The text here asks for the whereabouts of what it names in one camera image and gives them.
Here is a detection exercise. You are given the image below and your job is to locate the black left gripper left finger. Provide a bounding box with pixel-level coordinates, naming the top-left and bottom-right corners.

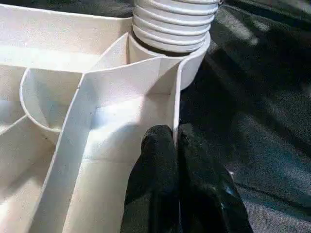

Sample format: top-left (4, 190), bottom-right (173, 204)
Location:
top-left (120, 125), bottom-right (179, 233)

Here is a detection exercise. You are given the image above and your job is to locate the white plastic table top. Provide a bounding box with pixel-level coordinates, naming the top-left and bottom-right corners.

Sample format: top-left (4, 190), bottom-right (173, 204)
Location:
top-left (0, 4), bottom-right (211, 233)

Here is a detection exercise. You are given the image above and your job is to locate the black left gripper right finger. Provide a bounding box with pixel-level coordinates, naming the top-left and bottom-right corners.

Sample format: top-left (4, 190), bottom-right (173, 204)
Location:
top-left (176, 122), bottom-right (253, 233)

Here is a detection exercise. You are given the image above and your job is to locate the white plastic table leg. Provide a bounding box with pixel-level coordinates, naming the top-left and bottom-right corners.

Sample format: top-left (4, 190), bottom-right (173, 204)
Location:
top-left (132, 0), bottom-right (220, 54)

